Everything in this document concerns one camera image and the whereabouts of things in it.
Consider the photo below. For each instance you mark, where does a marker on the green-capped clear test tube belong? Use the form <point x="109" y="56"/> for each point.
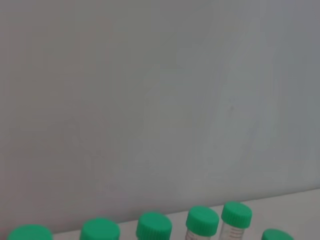
<point x="100" y="228"/>
<point x="237" y="213"/>
<point x="30" y="233"/>
<point x="277" y="236"/>
<point x="153" y="223"/>
<point x="202" y="218"/>

